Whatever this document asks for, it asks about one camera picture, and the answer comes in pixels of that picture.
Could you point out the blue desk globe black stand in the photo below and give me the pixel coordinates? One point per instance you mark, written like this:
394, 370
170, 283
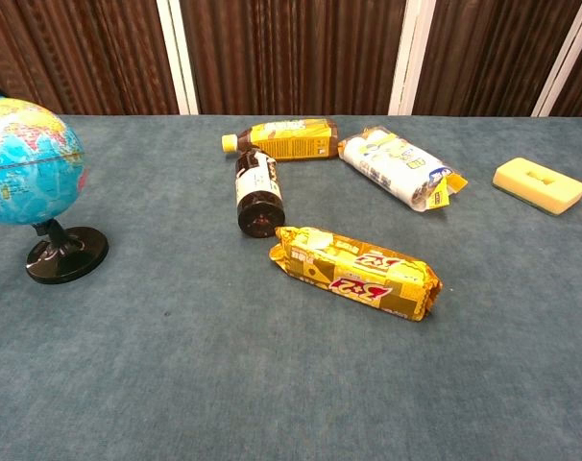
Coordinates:
27, 158

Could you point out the dark bottle white label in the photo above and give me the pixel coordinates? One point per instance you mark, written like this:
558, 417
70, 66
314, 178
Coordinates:
258, 192

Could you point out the golden biscuit pack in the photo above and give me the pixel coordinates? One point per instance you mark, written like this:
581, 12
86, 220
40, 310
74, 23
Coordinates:
353, 274

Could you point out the yellow capped tea bottle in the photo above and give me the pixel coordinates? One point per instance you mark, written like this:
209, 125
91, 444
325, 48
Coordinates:
291, 139

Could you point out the white snack package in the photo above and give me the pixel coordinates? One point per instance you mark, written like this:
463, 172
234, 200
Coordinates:
396, 168

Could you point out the blue table cloth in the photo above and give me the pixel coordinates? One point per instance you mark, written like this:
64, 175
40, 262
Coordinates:
224, 360

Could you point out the brown pleated curtain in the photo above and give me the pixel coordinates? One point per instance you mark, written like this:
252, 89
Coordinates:
291, 53

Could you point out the yellow green sponge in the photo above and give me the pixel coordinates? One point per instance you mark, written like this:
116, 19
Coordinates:
540, 185

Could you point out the white frame post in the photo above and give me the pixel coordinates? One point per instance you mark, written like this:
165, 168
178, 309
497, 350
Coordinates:
177, 55
565, 62
411, 55

